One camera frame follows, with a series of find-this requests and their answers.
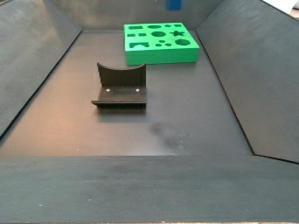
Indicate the blue hexagonal prism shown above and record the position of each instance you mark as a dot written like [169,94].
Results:
[173,5]

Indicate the black curved holder stand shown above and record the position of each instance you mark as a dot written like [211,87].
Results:
[121,86]

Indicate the green shape sorter block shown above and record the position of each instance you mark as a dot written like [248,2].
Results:
[159,43]

